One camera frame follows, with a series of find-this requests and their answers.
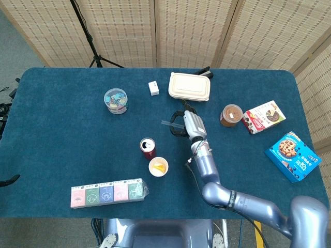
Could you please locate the right black-silver robot hand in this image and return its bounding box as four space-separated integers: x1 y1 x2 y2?
169 99 208 142

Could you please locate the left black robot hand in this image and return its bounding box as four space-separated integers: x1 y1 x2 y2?
0 174 21 188

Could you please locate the clear plastic straw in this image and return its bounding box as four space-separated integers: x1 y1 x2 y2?
161 120 186 129

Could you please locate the red soda can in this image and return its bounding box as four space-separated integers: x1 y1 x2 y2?
139 137 157 161

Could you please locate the brown spread jar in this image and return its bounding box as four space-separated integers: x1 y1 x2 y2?
220 104 244 128

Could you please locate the beige lidded lunch box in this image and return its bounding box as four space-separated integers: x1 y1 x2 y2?
168 72 211 103

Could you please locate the black stapler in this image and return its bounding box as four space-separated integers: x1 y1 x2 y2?
195 66 214 79

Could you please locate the small white box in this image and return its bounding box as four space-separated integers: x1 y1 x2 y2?
148 80 160 97

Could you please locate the white floral paper cup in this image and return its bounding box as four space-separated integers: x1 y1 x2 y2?
148 157 169 178

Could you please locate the red-white cake box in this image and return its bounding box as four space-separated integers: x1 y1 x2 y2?
242 100 287 135

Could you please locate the blue table cloth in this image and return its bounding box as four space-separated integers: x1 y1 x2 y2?
0 67 329 221

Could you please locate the clear jar of coloured clips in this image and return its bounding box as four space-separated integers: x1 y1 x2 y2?
103 88 129 115

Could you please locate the multicolour tissue pack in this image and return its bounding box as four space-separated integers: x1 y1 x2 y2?
70 177 150 209

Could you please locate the blue cookie box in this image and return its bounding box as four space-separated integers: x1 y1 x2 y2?
264 131 323 183

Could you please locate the blue-grey robot torso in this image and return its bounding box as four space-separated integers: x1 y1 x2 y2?
99 218 228 248

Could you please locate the yellow floor tape strip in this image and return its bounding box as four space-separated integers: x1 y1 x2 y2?
253 219 265 248

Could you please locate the black tripod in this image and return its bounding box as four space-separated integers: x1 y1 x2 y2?
69 0 124 68

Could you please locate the black equipment with cables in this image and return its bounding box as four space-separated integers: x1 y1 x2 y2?
0 77 21 142

